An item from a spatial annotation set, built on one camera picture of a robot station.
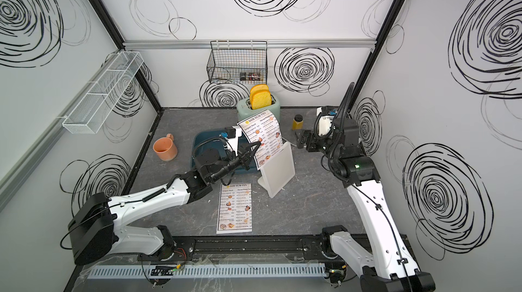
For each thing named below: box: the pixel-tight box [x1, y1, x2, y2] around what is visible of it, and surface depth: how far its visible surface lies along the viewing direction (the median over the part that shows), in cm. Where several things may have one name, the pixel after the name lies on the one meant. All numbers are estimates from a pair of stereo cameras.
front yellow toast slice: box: [251, 89, 273, 111], surface depth 100 cm
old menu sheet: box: [216, 182, 253, 235], surface depth 84 cm
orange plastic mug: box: [152, 133, 179, 161], surface depth 98 cm
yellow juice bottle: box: [292, 114, 304, 131], surface depth 106 cm
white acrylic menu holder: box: [257, 141, 296, 199], surface depth 85 cm
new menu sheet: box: [236, 109, 285, 171], surface depth 73 cm
